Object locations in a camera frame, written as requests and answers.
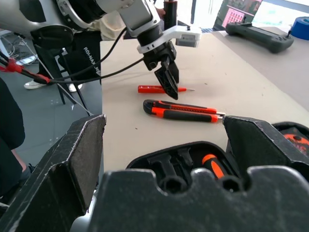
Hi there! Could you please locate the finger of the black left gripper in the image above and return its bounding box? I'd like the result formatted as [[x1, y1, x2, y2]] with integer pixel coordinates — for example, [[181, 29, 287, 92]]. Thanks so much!
[[161, 57, 181, 92], [154, 65, 179, 101]]

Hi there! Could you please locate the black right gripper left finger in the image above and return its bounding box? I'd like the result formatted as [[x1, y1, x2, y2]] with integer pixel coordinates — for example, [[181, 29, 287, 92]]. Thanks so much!
[[0, 114, 107, 232]]

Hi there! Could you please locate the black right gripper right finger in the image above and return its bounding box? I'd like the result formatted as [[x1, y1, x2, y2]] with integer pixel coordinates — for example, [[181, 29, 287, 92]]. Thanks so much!
[[222, 115, 309, 176]]

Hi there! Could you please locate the black plastic tool case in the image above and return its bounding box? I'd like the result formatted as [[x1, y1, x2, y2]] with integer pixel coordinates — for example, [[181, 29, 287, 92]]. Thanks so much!
[[126, 121, 309, 187]]

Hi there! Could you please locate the red test pen screwdriver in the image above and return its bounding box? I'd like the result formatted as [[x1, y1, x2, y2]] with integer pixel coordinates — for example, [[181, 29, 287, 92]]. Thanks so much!
[[137, 85, 196, 94]]

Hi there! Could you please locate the orange black utility knife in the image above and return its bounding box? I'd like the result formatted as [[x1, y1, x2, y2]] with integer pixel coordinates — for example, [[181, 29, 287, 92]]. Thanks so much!
[[142, 99, 226, 123]]

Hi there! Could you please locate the orange black tape measure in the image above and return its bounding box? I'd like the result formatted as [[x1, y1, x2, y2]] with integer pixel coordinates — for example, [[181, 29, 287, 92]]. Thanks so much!
[[282, 128, 309, 156]]

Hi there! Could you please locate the black folding chair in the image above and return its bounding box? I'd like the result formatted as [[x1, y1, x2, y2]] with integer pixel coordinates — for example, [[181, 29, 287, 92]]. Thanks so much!
[[54, 48, 89, 111]]

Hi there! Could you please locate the person in dark clothes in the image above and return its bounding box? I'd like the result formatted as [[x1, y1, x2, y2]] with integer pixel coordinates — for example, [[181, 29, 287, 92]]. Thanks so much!
[[0, 78, 33, 211]]

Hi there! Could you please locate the person in cream top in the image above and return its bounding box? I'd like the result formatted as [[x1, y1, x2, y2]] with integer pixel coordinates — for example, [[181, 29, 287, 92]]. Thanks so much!
[[24, 7, 167, 93]]

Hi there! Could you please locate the open laptop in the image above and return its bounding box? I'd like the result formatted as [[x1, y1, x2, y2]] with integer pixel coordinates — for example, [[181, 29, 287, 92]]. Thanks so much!
[[213, 0, 264, 31]]

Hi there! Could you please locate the dark grey remote controller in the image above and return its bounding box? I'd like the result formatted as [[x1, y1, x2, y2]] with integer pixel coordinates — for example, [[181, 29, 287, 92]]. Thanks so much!
[[225, 22, 295, 54]]

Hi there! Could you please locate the blue tape roll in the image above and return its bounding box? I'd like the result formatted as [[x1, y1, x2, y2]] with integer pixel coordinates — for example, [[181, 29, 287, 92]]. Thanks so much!
[[291, 16, 309, 41]]

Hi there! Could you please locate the silver robot torso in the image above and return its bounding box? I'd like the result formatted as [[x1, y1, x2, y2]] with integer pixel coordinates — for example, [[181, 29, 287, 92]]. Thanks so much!
[[0, 0, 75, 58]]

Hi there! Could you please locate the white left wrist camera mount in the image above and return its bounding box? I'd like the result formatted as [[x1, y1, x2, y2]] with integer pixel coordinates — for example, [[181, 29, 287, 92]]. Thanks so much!
[[137, 25, 202, 54]]

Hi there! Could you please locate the black upright post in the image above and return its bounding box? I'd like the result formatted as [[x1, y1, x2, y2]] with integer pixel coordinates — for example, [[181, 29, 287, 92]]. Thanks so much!
[[163, 0, 179, 32]]

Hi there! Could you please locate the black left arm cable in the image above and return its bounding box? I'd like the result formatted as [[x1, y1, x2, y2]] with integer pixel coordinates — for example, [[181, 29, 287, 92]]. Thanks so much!
[[49, 28, 128, 82], [49, 57, 146, 84]]

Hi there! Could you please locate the orange black handled screwdriver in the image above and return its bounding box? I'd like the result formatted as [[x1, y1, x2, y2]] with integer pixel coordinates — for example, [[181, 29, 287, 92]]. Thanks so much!
[[202, 154, 229, 180]]

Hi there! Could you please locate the red taped cable bundle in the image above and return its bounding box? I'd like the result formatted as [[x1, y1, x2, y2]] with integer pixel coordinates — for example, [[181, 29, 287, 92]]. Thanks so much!
[[0, 58, 52, 85]]

